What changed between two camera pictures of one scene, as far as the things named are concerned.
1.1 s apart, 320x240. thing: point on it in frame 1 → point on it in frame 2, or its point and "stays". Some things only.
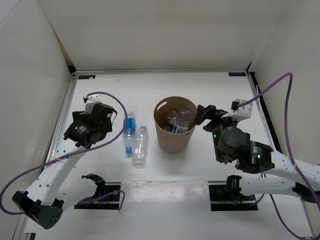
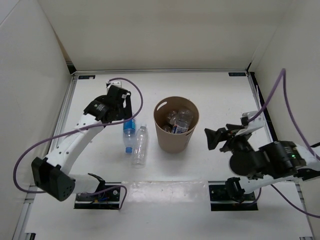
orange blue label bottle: x=181 y=120 stays
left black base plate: x=109 y=200 stays
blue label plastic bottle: x=128 y=134 stays
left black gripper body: x=80 y=115 → x=124 y=113
